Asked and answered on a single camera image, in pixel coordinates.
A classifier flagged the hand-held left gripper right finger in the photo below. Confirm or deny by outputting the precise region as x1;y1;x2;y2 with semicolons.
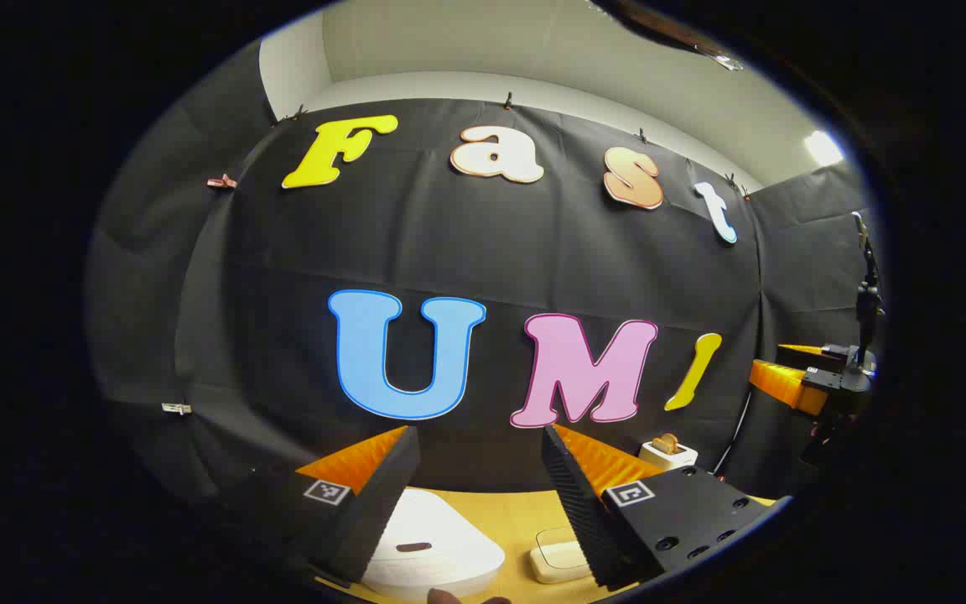
542;424;773;591

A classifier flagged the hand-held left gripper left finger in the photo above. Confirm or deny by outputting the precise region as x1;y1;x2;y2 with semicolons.
223;425;421;586

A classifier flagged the clear plastic rice container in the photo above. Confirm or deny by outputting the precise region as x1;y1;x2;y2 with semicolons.
530;527;594;585

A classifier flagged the white rice cooker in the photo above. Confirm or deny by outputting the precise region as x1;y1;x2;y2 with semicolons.
361;489;506;601

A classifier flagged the white toaster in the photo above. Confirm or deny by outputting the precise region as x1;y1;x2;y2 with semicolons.
639;440;699;471

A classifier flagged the ceiling light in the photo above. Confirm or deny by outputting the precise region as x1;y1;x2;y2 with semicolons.
803;130;844;167

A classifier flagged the black backdrop cloth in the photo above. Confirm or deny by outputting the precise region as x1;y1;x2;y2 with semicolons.
85;42;886;521

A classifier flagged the toaster power cable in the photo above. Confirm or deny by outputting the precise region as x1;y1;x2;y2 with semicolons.
714;390;754;477

